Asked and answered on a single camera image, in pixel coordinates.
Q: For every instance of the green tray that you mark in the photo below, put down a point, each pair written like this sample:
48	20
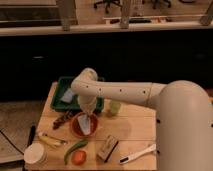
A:
64	83

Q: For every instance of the green chili pepper toy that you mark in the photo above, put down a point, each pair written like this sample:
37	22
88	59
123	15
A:
76	146

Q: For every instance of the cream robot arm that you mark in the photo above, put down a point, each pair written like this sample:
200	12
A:
184	117

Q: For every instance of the white black-tipped utensil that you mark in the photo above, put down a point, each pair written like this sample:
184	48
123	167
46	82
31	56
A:
138	154

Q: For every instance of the wooden block brush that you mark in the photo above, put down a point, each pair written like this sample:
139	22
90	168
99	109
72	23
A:
107	148

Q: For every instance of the yellow banana toy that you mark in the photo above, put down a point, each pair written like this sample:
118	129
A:
51	141

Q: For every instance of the red bowl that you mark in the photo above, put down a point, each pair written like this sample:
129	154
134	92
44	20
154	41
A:
76	130

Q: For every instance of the grey cloth in tray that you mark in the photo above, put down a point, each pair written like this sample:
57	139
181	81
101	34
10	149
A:
67	96

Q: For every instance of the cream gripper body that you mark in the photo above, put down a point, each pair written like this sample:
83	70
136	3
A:
87	104

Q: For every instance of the white towel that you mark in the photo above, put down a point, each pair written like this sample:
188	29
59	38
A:
84	123

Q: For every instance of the brown dried food piece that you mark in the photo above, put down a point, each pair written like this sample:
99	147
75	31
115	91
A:
62	119

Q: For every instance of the black office chair base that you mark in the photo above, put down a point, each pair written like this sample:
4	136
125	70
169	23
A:
107	4

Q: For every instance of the orange tomato toy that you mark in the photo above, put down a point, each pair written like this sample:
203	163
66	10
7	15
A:
79	157

